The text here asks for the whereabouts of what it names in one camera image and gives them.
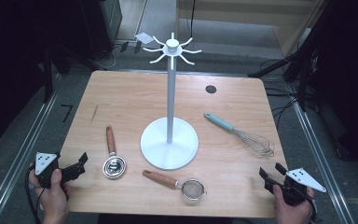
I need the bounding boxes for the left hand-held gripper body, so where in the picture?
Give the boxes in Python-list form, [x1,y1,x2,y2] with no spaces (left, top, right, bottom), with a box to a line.
[34,151,64,189]

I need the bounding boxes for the mesh strainer with wooden handle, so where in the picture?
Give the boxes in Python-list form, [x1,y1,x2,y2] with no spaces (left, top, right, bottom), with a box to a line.
[142,169,207,201]

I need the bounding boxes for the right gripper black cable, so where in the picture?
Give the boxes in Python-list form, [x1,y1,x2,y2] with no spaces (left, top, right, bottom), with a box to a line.
[309,197,320,223]

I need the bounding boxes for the aluminium floor rail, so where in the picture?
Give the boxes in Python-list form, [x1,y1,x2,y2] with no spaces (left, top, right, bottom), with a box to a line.
[0,90,60,224]
[287,83,355,224]

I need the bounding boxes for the black cabinet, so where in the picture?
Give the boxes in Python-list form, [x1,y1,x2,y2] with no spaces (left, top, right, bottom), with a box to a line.
[80,0,123,61]

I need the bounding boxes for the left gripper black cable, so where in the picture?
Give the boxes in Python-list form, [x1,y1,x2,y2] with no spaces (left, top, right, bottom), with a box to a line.
[24,166,45,224]

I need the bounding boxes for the person's left hand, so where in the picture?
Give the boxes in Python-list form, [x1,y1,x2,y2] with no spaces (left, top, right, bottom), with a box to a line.
[29,162,71,224]

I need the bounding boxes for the person's right hand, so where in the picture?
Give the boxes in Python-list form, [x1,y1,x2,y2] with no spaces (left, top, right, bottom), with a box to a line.
[273,185,315,224]

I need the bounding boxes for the black floor cables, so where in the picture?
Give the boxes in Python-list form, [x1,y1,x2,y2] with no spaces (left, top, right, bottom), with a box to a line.
[263,87,301,127]

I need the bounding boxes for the black hanging cable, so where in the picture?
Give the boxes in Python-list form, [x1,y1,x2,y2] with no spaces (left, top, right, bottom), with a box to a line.
[189,0,197,40]

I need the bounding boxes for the black metal stand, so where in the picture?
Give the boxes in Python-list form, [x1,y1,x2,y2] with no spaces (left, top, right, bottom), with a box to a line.
[247,50,297,78]

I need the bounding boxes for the white utensil stand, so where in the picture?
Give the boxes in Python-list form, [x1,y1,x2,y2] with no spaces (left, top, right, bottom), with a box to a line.
[140,32,202,171]

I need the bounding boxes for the whisk with teal handle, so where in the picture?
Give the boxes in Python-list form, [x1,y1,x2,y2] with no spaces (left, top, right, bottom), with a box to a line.
[204,112,275,158]

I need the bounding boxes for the metal ladle with wooden handle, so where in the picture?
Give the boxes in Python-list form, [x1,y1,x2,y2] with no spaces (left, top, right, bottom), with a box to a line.
[102,125,128,180]

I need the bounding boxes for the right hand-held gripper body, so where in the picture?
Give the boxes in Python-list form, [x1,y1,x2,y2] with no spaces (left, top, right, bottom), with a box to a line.
[273,168,327,206]

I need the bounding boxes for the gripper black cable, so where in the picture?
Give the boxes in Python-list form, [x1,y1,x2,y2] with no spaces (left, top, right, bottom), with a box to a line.
[309,197,320,223]
[24,166,45,224]

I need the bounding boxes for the white paper sheet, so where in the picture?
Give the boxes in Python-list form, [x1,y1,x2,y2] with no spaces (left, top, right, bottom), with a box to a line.
[134,32,155,45]

